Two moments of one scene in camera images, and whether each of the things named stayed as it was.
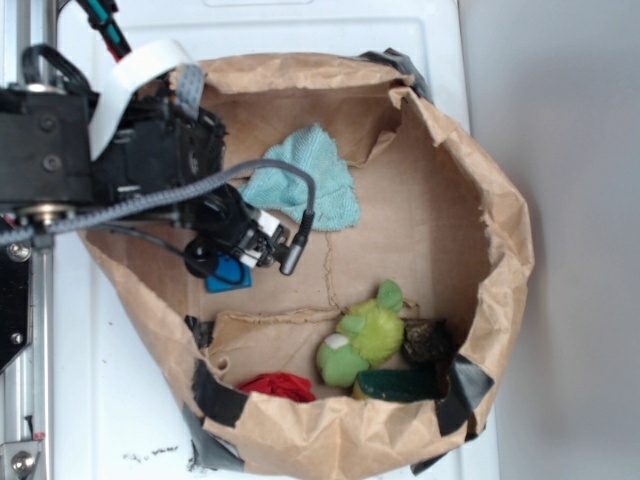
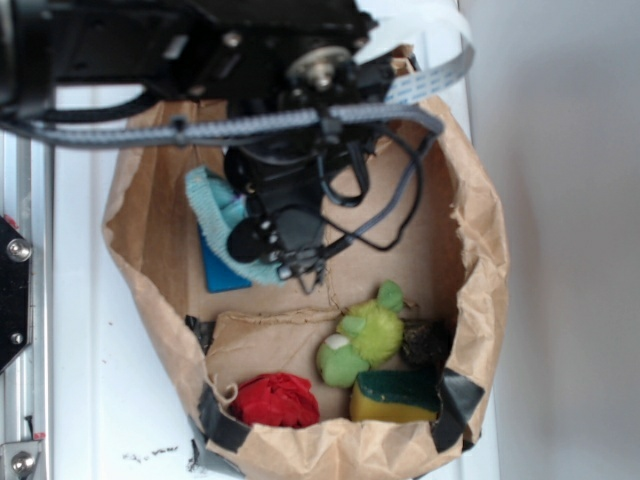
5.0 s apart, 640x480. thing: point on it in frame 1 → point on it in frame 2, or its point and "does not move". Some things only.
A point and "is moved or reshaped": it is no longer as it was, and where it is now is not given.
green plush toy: [371, 334] does not move
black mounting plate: [16, 300] does not move
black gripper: [170, 144] → [280, 181]
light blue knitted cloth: [283, 192] is moved or reshaped
